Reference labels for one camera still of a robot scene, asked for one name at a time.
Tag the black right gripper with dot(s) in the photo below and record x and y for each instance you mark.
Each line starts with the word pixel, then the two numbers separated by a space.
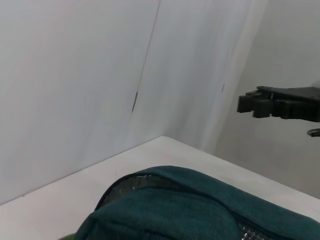
pixel 297 105

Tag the dark teal insulated lunch bag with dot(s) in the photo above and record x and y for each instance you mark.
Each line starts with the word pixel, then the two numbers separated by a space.
pixel 175 212

